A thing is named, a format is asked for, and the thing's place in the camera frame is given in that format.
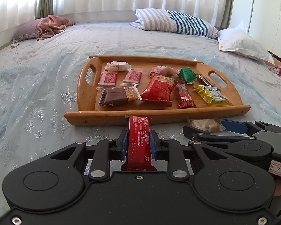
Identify dark red flowered snack bar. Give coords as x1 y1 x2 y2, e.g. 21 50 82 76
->
174 83 197 109

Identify brown chocolate bar packet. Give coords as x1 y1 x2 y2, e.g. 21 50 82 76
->
98 85 142 107

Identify yellow wafer packet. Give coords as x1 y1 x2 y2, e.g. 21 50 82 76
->
193 85 234 107

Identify white and red snack packet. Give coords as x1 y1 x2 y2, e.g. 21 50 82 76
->
105 61 132 72

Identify wooden tray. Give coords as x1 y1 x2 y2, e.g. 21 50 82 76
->
64 55 251 126

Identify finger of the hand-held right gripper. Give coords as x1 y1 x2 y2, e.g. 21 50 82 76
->
183 125 256 143
221 119 281 134

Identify striped pillow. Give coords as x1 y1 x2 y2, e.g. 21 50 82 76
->
129 8 219 39

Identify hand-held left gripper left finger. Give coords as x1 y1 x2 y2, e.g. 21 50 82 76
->
47 129 128 180

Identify plain red snack bar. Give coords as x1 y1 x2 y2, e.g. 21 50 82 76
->
120 115 159 173

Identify white wardrobe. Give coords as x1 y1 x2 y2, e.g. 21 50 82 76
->
229 0 281 64

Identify pink cloth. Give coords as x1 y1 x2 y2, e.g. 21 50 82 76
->
36 15 76 41

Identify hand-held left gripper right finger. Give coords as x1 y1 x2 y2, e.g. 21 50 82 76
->
150 130 225 180

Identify clear nougat candy packet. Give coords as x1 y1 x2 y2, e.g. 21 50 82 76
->
186 117 226 132

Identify pink bun packet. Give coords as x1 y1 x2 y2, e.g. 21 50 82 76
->
150 66 180 78

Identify green snack packet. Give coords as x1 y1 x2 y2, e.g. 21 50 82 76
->
178 67 197 85

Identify bed with grey sheet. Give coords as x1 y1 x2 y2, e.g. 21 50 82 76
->
0 21 281 216

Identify purple pillow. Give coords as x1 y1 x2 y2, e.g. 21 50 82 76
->
11 19 41 43

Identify white pillow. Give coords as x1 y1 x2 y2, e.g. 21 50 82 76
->
218 21 275 65

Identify light blue snowflake cloth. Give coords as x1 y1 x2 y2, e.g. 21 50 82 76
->
0 48 281 169

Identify red cracker packet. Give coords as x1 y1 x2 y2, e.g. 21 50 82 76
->
120 68 144 88
96 71 119 91

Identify red peanut snack bag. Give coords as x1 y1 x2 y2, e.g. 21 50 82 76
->
140 74 176 107

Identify gold snack packet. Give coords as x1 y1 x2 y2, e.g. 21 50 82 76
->
195 74 214 86

